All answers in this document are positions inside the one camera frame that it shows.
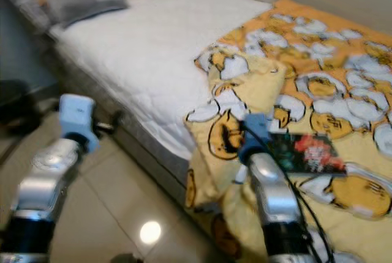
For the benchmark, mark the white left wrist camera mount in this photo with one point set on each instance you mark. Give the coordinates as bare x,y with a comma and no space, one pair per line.
76,116

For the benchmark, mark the grey bed base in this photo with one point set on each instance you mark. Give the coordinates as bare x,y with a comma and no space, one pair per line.
147,159

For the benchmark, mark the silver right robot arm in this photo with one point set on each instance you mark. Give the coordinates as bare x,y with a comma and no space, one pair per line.
275,202

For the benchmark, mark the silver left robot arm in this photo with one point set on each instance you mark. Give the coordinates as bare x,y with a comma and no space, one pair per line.
46,189

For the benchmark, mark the black book with red flowers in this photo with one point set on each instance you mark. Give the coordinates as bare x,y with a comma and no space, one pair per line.
312,152

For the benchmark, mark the orange yellow cartoon blanket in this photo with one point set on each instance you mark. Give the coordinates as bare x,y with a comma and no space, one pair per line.
331,79

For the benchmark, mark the white quilted mattress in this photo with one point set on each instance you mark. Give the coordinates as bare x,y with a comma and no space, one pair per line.
147,48

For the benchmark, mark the black round floor object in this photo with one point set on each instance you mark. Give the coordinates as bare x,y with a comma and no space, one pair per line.
18,100

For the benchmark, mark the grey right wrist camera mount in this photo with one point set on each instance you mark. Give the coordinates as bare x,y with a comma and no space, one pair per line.
256,140

